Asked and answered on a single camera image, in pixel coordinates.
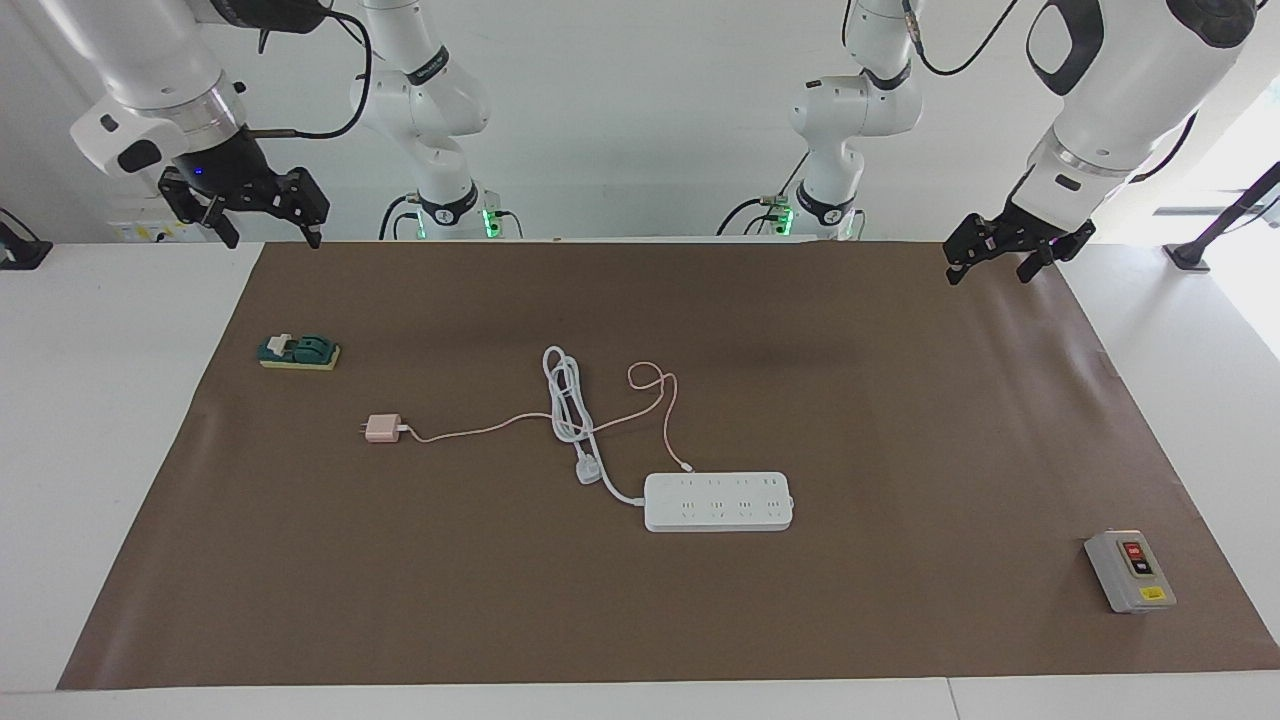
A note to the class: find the pink charger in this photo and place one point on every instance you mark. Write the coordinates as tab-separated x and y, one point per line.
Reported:
380	430

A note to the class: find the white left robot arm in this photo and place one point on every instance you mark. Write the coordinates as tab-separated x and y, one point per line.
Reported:
1130	90

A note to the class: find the brown table mat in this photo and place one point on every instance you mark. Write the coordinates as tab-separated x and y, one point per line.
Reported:
400	580

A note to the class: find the grey on-off switch box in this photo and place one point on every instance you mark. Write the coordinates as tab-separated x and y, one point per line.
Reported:
1125	575

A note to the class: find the green knife switch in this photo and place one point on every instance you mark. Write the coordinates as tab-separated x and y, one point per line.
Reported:
300	352

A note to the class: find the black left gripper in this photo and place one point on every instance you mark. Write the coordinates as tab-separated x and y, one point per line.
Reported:
1045	235

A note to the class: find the black clamp mount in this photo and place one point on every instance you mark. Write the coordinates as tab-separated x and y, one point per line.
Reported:
20	255

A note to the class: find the white power strip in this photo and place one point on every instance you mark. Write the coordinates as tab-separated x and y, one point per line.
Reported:
700	500

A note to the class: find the black camera stand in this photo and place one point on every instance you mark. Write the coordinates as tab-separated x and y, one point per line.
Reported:
1190	255

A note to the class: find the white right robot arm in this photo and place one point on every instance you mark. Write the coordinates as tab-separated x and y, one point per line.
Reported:
150	60

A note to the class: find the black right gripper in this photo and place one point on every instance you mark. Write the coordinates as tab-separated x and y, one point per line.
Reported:
225	170

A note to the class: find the white box with yellow stickers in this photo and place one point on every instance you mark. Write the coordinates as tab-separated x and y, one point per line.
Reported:
150	232

